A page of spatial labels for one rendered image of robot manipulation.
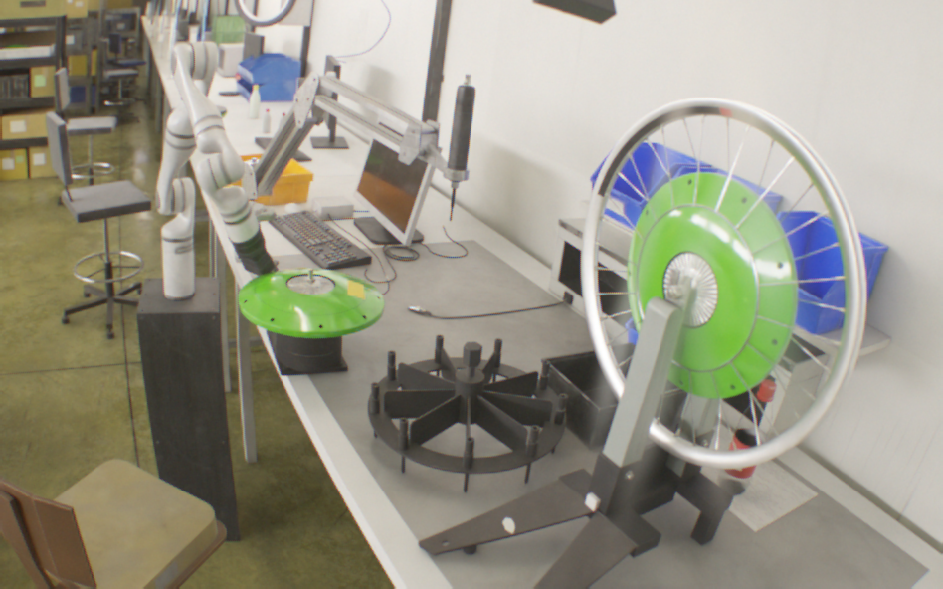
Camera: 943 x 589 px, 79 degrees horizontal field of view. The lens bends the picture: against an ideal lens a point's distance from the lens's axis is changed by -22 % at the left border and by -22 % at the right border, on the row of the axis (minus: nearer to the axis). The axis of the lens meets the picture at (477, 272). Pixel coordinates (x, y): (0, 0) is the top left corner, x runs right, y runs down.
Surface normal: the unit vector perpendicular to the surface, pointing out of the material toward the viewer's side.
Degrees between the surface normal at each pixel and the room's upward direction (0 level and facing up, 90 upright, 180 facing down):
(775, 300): 84
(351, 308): 21
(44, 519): 90
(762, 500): 0
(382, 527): 0
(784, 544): 0
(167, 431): 90
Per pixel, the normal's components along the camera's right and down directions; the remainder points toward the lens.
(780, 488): 0.12, -0.92
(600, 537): -0.15, -0.84
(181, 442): 0.32, 0.39
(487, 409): -0.76, 0.22
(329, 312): 0.30, -0.73
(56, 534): -0.03, 0.37
